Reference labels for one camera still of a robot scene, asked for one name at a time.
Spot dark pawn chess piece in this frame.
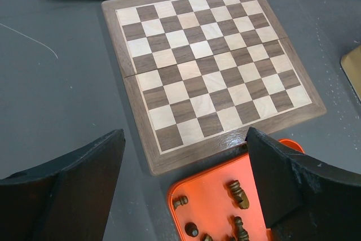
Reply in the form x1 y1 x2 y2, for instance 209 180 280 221
172 195 188 210

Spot wooden chess board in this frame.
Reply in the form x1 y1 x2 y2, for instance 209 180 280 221
102 0 327 176

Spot orange plastic tray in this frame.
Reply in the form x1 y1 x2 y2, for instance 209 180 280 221
166 138 306 241

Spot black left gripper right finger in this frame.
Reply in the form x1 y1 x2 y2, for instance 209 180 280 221
246 127 360 240

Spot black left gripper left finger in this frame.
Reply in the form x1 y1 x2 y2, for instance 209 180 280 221
1 129 125 240

